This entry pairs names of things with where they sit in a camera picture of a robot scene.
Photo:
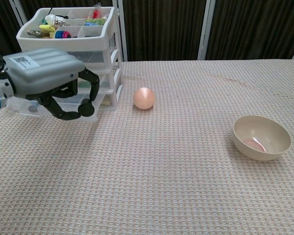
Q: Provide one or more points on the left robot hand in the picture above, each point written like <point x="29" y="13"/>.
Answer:
<point x="44" y="71"/>

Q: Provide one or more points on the white plastic drawer organizer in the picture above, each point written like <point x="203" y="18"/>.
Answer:
<point x="63" y="42"/>

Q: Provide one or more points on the small black rubber cap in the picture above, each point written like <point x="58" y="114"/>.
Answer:
<point x="86" y="108"/>

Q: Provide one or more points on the blue red disc stack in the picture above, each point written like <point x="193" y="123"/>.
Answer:
<point x="63" y="34"/>

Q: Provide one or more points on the yellow packet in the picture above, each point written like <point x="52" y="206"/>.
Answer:
<point x="47" y="28"/>

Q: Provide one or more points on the white rolled object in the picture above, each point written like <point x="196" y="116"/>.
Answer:
<point x="51" y="19"/>

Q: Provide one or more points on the blue green packet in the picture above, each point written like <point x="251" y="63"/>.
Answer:
<point x="95" y="22"/>

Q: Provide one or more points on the cream block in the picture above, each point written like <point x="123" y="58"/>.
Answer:
<point x="108" y="101"/>

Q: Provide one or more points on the red white packet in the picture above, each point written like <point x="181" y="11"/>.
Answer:
<point x="96" y="11"/>

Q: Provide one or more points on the peach ball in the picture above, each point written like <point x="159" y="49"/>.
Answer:
<point x="144" y="98"/>

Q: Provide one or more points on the beige woven tablecloth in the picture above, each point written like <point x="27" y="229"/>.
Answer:
<point x="161" y="171"/>

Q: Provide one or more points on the beige bowl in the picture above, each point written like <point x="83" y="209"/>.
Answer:
<point x="259" y="124"/>

